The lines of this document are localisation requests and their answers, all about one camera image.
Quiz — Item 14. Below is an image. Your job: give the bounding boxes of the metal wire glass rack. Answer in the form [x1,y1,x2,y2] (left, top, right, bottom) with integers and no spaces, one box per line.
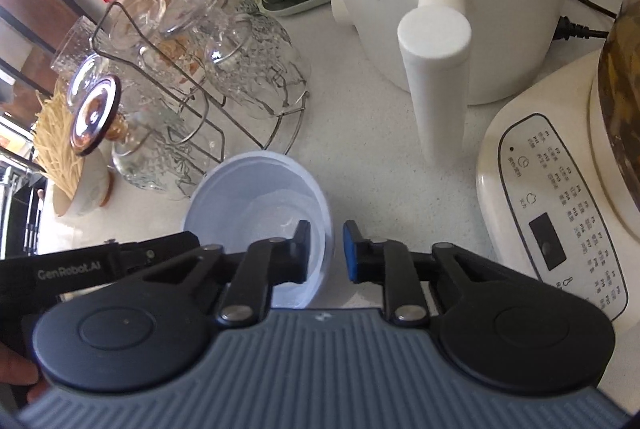
[89,0,312,166]

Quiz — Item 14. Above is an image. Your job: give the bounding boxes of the glass blender jug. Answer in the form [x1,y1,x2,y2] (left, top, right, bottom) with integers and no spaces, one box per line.
[589,0,640,216]

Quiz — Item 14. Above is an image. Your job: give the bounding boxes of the textured glass tumbler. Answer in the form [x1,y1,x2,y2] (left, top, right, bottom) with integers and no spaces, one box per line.
[50,16,102,76]

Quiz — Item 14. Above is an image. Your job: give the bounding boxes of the translucent plastic bowl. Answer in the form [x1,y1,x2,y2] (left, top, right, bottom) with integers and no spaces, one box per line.
[182,150,334,310]

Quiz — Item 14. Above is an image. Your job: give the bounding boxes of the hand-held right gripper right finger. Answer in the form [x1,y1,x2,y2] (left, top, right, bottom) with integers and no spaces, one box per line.
[342,219,502,328]

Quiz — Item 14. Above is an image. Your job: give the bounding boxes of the cream blender base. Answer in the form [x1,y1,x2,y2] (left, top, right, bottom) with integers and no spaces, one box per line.
[475,49,640,323]

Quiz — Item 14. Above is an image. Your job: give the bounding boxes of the white ceramic bowl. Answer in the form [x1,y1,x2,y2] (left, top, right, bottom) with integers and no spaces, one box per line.
[52,148,112,218]

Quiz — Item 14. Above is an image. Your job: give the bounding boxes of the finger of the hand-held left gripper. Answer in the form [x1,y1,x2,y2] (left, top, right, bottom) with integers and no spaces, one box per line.
[117,230,202,271]

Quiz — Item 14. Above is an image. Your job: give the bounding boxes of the person's left hand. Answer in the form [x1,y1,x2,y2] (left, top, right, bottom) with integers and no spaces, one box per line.
[0,342,51,406]

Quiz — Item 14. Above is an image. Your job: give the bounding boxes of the white air fryer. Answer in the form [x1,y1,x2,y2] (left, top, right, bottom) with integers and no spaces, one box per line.
[304,0,584,166]

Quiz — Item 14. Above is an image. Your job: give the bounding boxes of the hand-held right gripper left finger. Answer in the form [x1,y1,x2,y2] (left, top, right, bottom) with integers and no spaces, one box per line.
[142,219,312,328]

